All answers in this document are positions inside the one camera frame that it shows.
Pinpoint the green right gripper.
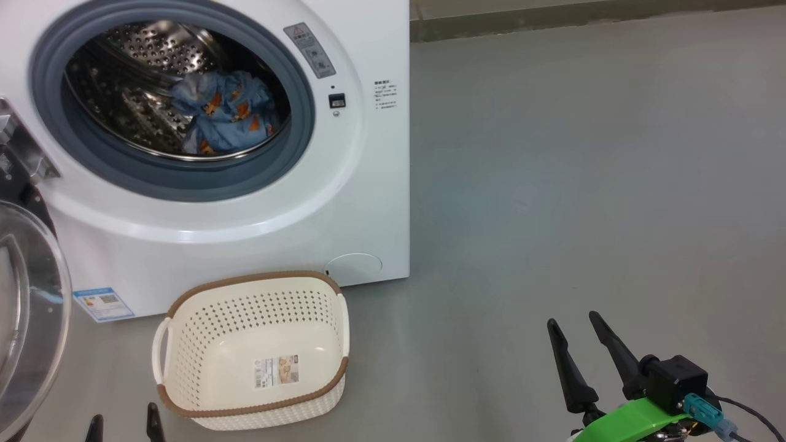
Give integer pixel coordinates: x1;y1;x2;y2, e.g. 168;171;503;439
547;311;691;442

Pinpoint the washing machine glass door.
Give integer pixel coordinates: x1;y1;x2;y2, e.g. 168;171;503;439
0;95;72;442

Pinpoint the metal door hinge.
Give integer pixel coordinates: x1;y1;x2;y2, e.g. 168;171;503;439
0;98;62;185

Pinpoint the white front-load washing machine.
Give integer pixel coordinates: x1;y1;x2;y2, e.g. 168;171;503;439
0;0;411;320

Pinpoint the stainless steel washing machine drum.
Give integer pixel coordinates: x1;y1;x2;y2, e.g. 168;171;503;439
63;20;292;162

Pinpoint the cream laundry basket brown rim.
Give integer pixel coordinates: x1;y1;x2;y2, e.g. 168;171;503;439
152;271;351;431

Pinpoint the blue energy label sticker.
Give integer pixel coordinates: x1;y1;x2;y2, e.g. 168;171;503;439
72;287;136;324

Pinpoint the paper basket label sticker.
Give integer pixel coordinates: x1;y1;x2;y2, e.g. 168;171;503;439
253;354;300;390

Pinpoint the round white filter cover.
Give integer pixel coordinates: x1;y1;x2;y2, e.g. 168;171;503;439
325;253;383;283

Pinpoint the black text print sticker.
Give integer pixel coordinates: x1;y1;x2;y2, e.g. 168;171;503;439
373;80;398;110

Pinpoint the grey warning sticker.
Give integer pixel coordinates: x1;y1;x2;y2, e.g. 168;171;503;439
283;23;337;79

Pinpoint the teal cable connector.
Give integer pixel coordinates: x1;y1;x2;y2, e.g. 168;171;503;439
683;394;739;438

